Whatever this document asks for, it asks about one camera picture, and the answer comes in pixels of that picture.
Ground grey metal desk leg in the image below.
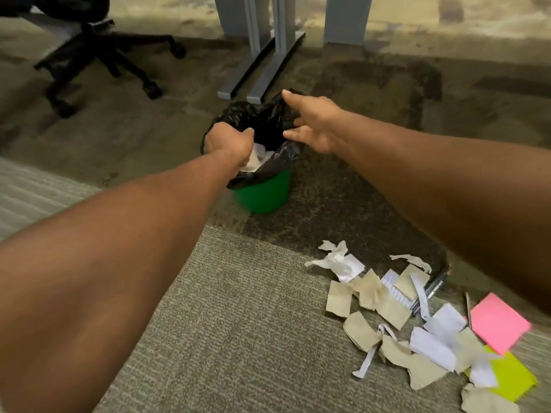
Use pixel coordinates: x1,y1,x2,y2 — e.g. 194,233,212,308
214,0,277,100
247,0,306,104

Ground black trash bag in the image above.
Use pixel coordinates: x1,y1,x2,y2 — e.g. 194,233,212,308
200,89,303,190

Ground black pen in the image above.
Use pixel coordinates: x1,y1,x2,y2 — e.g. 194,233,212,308
412,271,452,317
410,264,451,312

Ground pile of torn paper pieces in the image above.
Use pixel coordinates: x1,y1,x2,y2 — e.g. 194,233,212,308
304,240,509,413

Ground yellow-green sticky note pad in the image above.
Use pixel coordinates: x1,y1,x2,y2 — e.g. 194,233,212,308
464,345,539,403

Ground person's right forearm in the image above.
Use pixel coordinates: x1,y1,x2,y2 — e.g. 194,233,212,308
331,111,551,315

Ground person's right hand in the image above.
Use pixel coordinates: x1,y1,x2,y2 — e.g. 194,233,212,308
282,89,350,156

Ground grey desk panel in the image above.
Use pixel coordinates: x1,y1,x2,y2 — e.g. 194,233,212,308
323,0,374,46

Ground green waste bin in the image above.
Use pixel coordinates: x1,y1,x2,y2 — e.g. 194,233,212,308
232,167,294,215

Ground black office chair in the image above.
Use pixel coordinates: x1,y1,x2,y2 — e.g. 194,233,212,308
0,0,187,119

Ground crumpled white paper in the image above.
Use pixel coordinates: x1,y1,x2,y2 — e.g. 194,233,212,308
238,143,276,174

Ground pink sticky note pad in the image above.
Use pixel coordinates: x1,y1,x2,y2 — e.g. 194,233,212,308
468,292,533,357

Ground person's left hand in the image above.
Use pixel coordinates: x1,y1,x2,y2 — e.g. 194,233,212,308
204,122,256,171

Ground person's left forearm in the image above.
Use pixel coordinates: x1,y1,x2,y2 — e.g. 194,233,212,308
0,149,242,413

